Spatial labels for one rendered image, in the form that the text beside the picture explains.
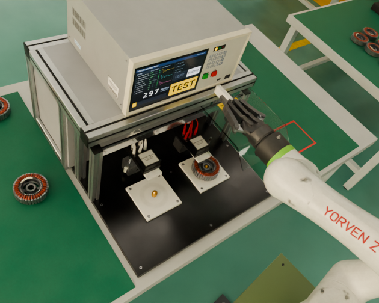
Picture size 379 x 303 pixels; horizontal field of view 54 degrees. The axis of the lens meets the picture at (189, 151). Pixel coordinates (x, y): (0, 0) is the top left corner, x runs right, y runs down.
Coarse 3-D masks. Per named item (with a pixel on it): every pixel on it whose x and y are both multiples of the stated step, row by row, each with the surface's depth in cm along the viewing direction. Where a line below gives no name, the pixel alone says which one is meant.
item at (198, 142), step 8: (176, 128) 148; (184, 136) 146; (192, 136) 147; (200, 136) 145; (184, 144) 146; (192, 144) 142; (200, 144) 143; (208, 144) 144; (192, 152) 143; (200, 152) 143; (200, 160) 143
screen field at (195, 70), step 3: (189, 69) 111; (192, 69) 112; (195, 69) 113; (198, 69) 114; (180, 72) 110; (183, 72) 111; (186, 72) 112; (189, 72) 113; (192, 72) 113; (195, 72) 114; (198, 72) 115; (174, 75) 109; (177, 75) 110; (180, 75) 111; (183, 75) 112; (186, 75) 113; (189, 75) 114; (174, 78) 110; (177, 78) 111; (180, 78) 112
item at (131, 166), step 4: (128, 156) 137; (124, 160) 136; (128, 160) 136; (132, 160) 137; (124, 164) 137; (128, 164) 135; (132, 164) 135; (128, 168) 135; (132, 168) 136; (136, 168) 138; (128, 172) 136; (132, 172) 138; (136, 172) 140
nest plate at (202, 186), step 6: (180, 162) 146; (186, 162) 147; (192, 162) 148; (186, 168) 145; (222, 168) 150; (186, 174) 144; (192, 174) 144; (222, 174) 148; (192, 180) 143; (198, 180) 143; (216, 180) 145; (222, 180) 146; (198, 186) 141; (204, 186) 142; (210, 186) 143
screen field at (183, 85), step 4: (196, 76) 117; (188, 80) 115; (192, 80) 117; (196, 80) 118; (172, 84) 112; (176, 84) 113; (180, 84) 115; (184, 84) 116; (188, 84) 117; (192, 84) 119; (172, 88) 114; (176, 88) 115; (180, 88) 116; (184, 88) 118; (188, 88) 119; (172, 92) 115; (176, 92) 117
